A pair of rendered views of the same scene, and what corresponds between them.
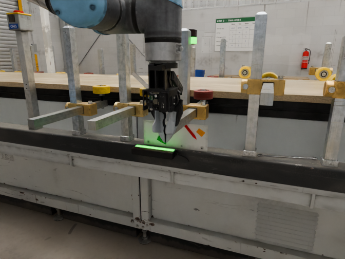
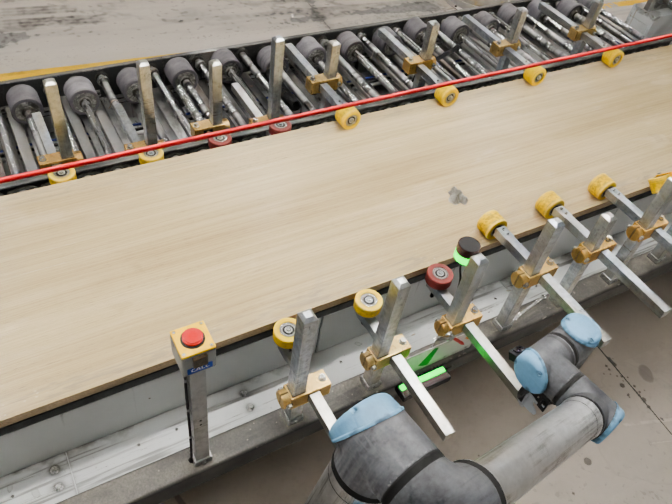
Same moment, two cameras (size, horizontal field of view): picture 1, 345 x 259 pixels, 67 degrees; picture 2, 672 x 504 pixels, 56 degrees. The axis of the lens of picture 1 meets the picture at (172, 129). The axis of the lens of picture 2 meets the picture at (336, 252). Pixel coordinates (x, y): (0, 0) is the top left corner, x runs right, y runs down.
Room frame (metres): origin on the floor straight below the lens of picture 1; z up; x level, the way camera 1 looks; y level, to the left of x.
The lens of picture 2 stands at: (0.65, 1.11, 2.26)
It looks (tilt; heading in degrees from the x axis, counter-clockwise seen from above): 47 degrees down; 303
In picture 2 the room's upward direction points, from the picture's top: 11 degrees clockwise
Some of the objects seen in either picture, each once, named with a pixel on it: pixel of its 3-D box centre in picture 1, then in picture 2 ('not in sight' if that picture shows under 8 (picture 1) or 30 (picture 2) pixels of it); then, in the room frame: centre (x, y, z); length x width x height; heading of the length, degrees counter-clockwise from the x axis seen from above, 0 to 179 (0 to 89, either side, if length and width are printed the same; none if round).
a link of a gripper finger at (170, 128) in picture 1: (168, 128); not in sight; (0.66, 0.01, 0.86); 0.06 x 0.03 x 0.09; 160
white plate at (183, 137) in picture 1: (174, 135); (439, 352); (0.95, -0.01, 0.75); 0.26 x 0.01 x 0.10; 70
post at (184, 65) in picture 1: (184, 97); (456, 313); (0.96, -0.04, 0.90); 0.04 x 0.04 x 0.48; 70
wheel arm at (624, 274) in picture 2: not in sight; (603, 253); (0.75, -0.54, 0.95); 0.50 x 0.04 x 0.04; 160
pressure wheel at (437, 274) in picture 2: (203, 103); (436, 284); (1.08, -0.13, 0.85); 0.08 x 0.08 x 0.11
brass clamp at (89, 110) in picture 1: (80, 108); (303, 390); (1.13, 0.40, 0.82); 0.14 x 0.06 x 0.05; 70
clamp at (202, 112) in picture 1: (189, 110); (457, 320); (0.96, -0.07, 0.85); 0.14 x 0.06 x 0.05; 70
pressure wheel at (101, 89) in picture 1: (101, 96); (287, 340); (1.25, 0.34, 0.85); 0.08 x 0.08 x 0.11
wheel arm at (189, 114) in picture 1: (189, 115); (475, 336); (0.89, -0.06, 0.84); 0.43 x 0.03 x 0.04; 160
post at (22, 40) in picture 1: (29, 82); (196, 413); (1.23, 0.67, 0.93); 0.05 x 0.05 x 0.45; 70
